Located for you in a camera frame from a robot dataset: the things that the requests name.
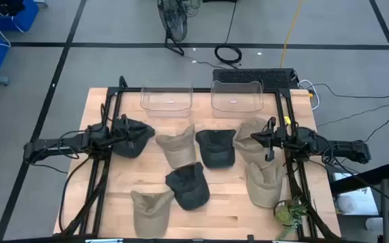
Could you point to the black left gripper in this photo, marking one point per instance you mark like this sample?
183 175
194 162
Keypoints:
122 131

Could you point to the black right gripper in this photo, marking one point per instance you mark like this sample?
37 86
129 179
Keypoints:
277 138

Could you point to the black cap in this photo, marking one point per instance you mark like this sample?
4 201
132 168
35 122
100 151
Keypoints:
216 152
189 192
130 153

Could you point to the tan cap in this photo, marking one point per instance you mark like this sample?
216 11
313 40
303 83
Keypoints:
151 219
264 189
181 152
245 148

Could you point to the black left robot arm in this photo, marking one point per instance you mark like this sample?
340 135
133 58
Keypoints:
56 145

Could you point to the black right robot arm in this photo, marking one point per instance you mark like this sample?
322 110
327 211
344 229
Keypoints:
336 148

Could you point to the yellow tag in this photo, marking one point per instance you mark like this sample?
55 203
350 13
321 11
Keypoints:
286 120

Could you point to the clear plastic bin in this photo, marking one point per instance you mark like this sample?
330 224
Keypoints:
236 104
166 104

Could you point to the black perforated case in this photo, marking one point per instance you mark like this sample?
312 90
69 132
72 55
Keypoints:
277 79

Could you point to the black monitor at edge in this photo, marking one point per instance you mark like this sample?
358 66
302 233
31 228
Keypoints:
201 90

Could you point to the small green potted plant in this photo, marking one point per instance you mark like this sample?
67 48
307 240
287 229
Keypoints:
285 214

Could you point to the black beam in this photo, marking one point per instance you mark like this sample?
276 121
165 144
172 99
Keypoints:
360 179

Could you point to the black floor fan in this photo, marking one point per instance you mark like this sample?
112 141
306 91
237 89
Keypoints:
173 20

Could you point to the white cup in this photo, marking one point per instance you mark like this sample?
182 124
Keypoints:
374 226

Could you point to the large blue bin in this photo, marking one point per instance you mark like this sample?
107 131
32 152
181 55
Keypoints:
29 17

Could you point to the black item in bin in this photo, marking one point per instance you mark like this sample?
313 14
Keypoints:
10 6

